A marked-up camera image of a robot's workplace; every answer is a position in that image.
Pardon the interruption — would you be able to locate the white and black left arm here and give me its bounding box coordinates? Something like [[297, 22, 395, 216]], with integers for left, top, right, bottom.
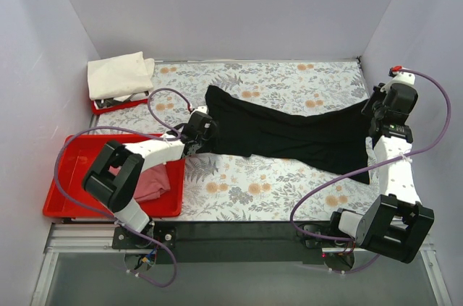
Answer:
[[82, 106, 218, 248]]

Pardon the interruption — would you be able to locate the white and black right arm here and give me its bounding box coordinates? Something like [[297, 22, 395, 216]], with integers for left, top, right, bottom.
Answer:
[[327, 82, 434, 263]]

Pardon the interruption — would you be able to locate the pink t-shirt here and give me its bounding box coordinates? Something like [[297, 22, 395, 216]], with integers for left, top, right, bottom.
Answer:
[[108, 163, 171, 204]]

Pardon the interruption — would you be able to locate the small red tray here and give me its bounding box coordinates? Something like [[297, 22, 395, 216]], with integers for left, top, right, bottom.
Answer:
[[90, 98, 148, 116]]

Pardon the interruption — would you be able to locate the floral patterned table mat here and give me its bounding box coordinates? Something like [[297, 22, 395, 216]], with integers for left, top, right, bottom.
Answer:
[[93, 61, 378, 221]]

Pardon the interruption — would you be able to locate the folded cream white t-shirt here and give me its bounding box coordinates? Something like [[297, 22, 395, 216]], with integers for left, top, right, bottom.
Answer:
[[87, 51, 155, 101]]

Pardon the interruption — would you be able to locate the folded black white striped t-shirt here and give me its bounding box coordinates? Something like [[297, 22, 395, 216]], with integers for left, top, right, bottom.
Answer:
[[93, 91, 150, 109]]

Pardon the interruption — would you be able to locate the large red plastic tray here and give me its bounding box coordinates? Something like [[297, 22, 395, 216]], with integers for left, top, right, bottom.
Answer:
[[43, 135, 185, 218]]

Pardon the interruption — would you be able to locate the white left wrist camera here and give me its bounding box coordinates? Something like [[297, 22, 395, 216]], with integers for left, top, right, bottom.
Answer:
[[192, 106, 208, 114]]

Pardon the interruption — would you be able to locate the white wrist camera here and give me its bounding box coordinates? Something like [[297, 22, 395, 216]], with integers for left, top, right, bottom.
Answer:
[[192, 106, 208, 114], [388, 65, 415, 86]]

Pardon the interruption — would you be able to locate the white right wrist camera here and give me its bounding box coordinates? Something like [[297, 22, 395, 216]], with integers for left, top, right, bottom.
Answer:
[[388, 65, 415, 86]]

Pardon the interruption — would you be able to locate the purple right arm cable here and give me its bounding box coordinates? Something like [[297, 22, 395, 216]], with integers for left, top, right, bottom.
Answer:
[[289, 69, 452, 275]]

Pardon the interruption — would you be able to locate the aluminium frame rail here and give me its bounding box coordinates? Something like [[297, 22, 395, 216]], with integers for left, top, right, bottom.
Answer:
[[45, 222, 435, 255]]

